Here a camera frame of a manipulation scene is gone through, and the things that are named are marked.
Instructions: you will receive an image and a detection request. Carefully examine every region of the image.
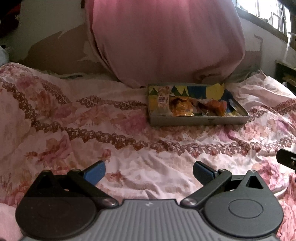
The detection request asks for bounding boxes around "bag of orange fruits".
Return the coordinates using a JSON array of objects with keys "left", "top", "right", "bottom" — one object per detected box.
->
[{"left": 197, "top": 99, "right": 227, "bottom": 116}]

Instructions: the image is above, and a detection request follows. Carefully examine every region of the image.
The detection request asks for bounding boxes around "orange yellow snack packet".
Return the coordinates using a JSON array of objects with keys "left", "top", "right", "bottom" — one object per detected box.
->
[{"left": 169, "top": 96, "right": 194, "bottom": 117}]

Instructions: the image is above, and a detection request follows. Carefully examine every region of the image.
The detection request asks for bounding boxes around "pink fluffy blanket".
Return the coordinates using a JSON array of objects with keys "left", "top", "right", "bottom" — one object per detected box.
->
[{"left": 0, "top": 203, "right": 23, "bottom": 241}]

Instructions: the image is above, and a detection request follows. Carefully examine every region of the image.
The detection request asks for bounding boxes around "white desk lamp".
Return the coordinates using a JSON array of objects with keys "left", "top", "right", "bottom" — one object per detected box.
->
[{"left": 282, "top": 32, "right": 295, "bottom": 63}]

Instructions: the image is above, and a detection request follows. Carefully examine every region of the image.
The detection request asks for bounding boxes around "clear packet of nut bars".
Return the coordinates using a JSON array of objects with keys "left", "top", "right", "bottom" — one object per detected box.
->
[{"left": 155, "top": 86, "right": 172, "bottom": 116}]

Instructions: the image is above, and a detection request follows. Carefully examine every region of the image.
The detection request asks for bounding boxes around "dark bedside table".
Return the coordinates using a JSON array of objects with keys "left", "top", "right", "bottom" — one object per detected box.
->
[{"left": 275, "top": 60, "right": 295, "bottom": 94}]

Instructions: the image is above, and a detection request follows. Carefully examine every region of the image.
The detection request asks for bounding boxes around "pink floral bed quilt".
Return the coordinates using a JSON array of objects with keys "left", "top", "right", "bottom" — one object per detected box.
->
[{"left": 1, "top": 63, "right": 295, "bottom": 240}]

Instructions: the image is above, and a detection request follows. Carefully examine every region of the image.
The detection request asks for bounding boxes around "large pink pillow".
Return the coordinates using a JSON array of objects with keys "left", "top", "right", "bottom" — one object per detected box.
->
[{"left": 84, "top": 1, "right": 245, "bottom": 88}]

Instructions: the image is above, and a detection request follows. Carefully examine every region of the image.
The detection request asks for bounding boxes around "grey tray with cartoon lining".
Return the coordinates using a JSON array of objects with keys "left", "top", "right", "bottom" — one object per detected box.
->
[{"left": 147, "top": 83, "right": 249, "bottom": 126}]

